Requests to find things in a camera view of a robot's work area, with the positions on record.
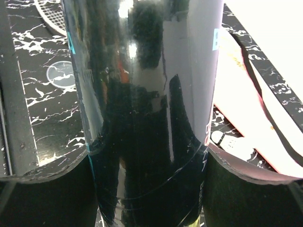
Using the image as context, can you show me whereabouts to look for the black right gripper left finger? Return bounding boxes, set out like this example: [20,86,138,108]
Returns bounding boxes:
[0,149,98,227]

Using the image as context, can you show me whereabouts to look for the black base frame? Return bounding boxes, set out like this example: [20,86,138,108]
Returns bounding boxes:
[0,0,37,175]

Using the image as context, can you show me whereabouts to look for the pink racket bag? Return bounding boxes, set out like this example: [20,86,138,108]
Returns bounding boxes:
[214,6,303,178]

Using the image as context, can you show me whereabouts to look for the white shuttlecock by handle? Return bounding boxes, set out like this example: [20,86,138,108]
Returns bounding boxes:
[211,131,244,152]

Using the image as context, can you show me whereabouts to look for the clear tube lid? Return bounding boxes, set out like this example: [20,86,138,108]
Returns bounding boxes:
[46,61,75,89]

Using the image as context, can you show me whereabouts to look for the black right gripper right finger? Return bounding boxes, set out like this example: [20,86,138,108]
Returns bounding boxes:
[203,144,303,227]

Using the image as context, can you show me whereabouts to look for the black shuttlecock tube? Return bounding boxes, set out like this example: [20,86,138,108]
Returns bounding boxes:
[62,0,224,227]

